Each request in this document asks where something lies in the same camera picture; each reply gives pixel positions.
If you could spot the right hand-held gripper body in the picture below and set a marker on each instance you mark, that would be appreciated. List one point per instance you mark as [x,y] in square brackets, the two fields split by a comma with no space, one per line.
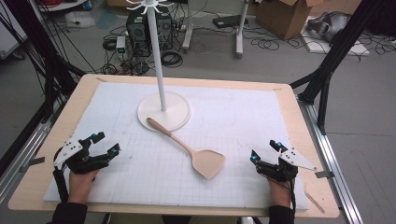
[280,169]

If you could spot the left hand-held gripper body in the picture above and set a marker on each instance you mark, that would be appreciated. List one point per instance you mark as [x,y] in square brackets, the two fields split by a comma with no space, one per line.
[81,161]

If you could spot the pink spatula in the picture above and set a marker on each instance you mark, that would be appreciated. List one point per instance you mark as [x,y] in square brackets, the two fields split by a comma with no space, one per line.
[207,160]

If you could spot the white hook stand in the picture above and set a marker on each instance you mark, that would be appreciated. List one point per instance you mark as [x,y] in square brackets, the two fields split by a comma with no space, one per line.
[162,93]

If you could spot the person's right hand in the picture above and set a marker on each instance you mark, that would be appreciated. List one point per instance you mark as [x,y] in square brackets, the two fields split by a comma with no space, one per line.
[280,194]

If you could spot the person's left hand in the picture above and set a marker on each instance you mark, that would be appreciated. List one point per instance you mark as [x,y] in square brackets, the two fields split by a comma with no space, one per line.
[80,186]

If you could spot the white grid mat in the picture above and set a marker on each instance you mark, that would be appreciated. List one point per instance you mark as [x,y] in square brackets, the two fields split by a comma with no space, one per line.
[140,174]

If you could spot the grey metal clamp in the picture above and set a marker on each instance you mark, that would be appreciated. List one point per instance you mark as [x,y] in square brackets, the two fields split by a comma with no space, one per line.
[32,163]
[324,174]

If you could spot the thin wooden stick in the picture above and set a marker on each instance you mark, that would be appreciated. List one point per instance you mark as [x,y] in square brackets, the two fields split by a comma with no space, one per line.
[315,201]

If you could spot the small white device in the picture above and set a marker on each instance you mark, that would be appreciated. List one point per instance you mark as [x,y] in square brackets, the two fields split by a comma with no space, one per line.
[120,46]

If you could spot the black computer tower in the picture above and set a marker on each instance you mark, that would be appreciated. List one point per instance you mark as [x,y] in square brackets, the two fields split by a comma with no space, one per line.
[141,34]

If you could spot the white stand leg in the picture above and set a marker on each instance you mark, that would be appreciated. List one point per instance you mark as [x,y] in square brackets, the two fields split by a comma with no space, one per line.
[239,34]
[187,31]

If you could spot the clear plastic bag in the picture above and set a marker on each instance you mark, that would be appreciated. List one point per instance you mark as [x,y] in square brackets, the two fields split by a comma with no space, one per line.
[79,19]

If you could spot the white board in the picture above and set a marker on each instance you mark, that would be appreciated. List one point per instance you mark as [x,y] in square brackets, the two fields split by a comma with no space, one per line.
[348,48]

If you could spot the cardboard box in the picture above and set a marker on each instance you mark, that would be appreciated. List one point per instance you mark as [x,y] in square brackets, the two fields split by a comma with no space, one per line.
[281,17]

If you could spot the grey bag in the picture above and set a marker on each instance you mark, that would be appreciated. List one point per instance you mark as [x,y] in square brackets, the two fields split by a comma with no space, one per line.
[330,26]

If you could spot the flat black box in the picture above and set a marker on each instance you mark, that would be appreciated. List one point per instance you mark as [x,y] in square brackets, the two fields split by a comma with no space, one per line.
[229,21]

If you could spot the round white table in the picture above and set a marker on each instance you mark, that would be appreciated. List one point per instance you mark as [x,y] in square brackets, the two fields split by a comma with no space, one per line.
[60,4]

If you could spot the aluminium rail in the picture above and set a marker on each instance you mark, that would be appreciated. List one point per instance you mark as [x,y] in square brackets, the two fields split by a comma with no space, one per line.
[18,155]
[333,161]

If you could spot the black frame strut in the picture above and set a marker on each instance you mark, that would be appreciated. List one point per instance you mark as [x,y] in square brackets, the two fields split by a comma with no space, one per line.
[46,53]
[333,56]

